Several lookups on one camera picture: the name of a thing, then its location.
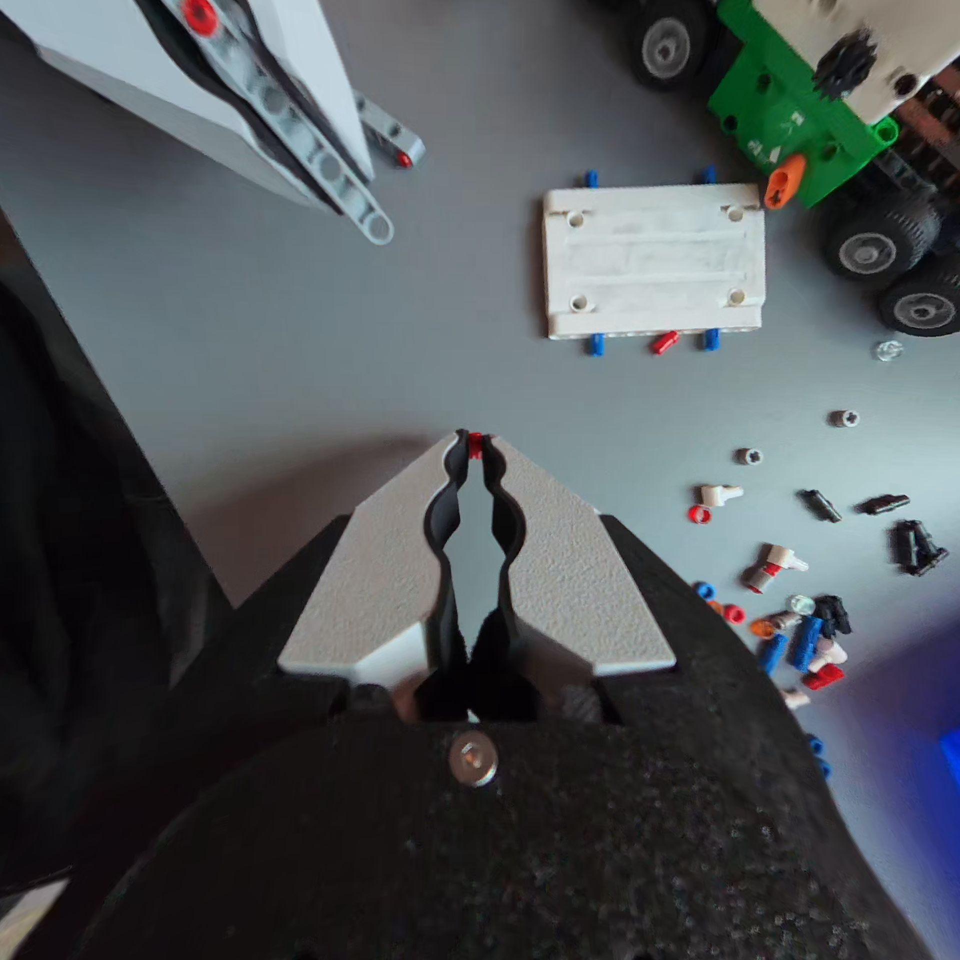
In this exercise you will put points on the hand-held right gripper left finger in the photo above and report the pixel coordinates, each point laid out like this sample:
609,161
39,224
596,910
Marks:
375,585

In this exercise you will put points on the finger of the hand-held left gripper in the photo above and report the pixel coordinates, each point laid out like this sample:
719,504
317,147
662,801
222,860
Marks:
307,60
112,52

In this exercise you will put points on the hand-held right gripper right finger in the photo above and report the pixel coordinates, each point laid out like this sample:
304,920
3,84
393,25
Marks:
585,592

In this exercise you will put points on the long grey lego beam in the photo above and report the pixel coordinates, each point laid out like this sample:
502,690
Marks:
360,210

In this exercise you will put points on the short grey lego beam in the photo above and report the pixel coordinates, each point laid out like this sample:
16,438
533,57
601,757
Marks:
390,135

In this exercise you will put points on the white lego connector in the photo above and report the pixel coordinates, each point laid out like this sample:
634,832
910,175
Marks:
720,493

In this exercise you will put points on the grey lego bush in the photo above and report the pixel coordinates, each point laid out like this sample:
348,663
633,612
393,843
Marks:
845,418
748,456

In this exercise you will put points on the pile of small lego parts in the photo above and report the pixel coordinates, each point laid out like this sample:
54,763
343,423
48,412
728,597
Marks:
806,645

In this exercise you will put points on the black lego pin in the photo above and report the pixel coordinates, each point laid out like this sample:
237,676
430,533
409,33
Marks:
820,505
885,504

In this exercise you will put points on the black lego connector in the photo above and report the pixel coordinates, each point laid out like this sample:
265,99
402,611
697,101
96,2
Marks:
916,547

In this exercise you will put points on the white lego panel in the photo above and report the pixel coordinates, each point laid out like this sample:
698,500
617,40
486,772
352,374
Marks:
652,262

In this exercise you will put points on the clear round lego stud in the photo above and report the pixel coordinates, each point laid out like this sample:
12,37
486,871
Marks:
889,350

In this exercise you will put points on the white green lego truck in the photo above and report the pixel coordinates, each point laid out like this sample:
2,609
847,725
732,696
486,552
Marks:
780,105

